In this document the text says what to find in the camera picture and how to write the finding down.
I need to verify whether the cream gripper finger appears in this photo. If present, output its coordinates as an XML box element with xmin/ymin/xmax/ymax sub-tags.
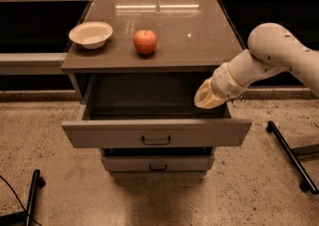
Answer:
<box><xmin>194</xmin><ymin>79</ymin><xmax>214</xmax><ymax>103</ymax></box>
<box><xmin>194</xmin><ymin>96</ymin><xmax>225</xmax><ymax>110</ymax></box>

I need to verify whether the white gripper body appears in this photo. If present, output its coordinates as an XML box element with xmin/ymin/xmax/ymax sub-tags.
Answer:
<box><xmin>211</xmin><ymin>63</ymin><xmax>246</xmax><ymax>100</ymax></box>

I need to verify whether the grey top drawer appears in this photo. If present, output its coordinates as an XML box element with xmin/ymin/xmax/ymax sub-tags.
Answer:
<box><xmin>62</xmin><ymin>72</ymin><xmax>251</xmax><ymax>148</ymax></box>

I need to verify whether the grey drawer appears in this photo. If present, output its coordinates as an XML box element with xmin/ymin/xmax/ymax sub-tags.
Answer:
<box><xmin>62</xmin><ymin>72</ymin><xmax>251</xmax><ymax>148</ymax></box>
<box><xmin>102</xmin><ymin>155</ymin><xmax>214</xmax><ymax>172</ymax></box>

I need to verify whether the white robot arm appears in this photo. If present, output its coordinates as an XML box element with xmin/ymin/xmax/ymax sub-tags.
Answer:
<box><xmin>194</xmin><ymin>23</ymin><xmax>319</xmax><ymax>109</ymax></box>

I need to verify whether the grey drawer cabinet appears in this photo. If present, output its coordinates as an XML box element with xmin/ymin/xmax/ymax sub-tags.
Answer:
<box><xmin>61</xmin><ymin>0</ymin><xmax>251</xmax><ymax>180</ymax></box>

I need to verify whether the grey bottom drawer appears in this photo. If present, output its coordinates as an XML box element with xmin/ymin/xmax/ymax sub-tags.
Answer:
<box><xmin>102</xmin><ymin>155</ymin><xmax>214</xmax><ymax>172</ymax></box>

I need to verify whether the red apple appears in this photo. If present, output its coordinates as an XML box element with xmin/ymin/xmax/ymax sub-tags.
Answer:
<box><xmin>134</xmin><ymin>29</ymin><xmax>157</xmax><ymax>55</ymax></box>

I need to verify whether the black stand leg right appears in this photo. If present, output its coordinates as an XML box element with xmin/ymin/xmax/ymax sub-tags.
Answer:
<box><xmin>266</xmin><ymin>120</ymin><xmax>319</xmax><ymax>195</ymax></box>

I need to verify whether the black stand leg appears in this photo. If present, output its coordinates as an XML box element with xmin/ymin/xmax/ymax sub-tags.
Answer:
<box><xmin>0</xmin><ymin>169</ymin><xmax>46</xmax><ymax>226</ymax></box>
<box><xmin>266</xmin><ymin>120</ymin><xmax>319</xmax><ymax>195</ymax></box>

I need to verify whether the white bowl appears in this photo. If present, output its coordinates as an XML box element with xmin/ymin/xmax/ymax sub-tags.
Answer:
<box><xmin>69</xmin><ymin>22</ymin><xmax>113</xmax><ymax>50</ymax></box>

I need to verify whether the black stand leg left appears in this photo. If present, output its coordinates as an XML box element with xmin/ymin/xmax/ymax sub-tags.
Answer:
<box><xmin>0</xmin><ymin>169</ymin><xmax>46</xmax><ymax>226</ymax></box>

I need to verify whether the black cable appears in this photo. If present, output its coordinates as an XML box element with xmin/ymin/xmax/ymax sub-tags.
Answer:
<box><xmin>0</xmin><ymin>174</ymin><xmax>43</xmax><ymax>226</ymax></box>

